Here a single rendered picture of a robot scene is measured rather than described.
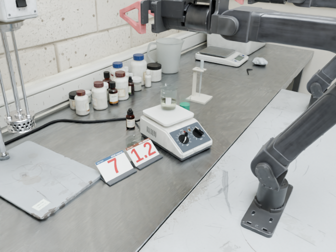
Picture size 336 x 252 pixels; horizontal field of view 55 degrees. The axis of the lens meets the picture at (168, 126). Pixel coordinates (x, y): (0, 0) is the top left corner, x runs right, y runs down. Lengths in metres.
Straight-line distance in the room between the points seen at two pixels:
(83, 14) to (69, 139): 0.53
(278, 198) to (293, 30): 0.36
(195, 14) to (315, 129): 0.33
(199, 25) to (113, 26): 0.84
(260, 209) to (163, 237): 0.24
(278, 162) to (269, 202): 0.11
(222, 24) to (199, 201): 0.41
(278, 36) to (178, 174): 0.44
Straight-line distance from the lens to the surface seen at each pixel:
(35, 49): 1.23
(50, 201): 0.82
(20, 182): 0.90
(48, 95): 1.24
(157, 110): 1.02
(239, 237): 0.74
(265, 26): 0.64
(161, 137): 0.96
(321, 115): 0.67
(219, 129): 1.12
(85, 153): 0.98
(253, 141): 1.08
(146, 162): 0.92
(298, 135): 0.69
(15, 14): 0.71
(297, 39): 0.64
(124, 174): 0.88
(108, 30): 1.48
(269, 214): 0.80
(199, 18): 0.69
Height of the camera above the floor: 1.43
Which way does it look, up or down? 28 degrees down
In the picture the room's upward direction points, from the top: 2 degrees clockwise
